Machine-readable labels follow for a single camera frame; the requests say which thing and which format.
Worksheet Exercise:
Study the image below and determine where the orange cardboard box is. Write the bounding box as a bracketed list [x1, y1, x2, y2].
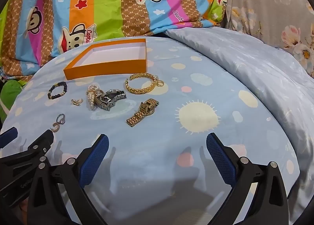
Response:
[63, 38, 148, 81]

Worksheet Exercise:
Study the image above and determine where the gold bangle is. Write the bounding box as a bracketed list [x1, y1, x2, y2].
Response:
[125, 73, 158, 96]

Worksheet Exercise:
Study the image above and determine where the grey floral cloth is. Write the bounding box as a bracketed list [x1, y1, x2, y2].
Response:
[225, 0, 314, 79]

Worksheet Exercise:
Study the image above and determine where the black bead bracelet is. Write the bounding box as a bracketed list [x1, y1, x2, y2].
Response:
[47, 81, 68, 100]

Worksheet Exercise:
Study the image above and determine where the pale blue quilt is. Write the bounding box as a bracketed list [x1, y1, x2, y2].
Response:
[164, 27, 314, 218]

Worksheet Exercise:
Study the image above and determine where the silver metal watch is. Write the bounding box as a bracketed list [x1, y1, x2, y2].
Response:
[94, 89, 128, 112]

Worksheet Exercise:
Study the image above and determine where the pearl hair accessory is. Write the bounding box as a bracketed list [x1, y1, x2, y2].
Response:
[86, 83, 105, 110]

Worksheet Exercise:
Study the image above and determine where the gold metal watch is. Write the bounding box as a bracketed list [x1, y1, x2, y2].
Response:
[126, 98, 160, 128]

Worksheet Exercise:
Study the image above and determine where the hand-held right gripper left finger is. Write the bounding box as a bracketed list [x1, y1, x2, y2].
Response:
[27, 134, 110, 225]

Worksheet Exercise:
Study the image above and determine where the striped monkey printed blanket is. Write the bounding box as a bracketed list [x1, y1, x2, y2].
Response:
[0, 0, 230, 82]

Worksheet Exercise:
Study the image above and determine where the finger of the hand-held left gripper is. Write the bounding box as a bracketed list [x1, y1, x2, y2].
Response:
[0, 130, 55, 169]
[0, 127, 19, 145]

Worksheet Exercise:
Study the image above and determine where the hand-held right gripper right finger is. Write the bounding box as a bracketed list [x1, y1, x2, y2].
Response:
[206, 132, 291, 225]

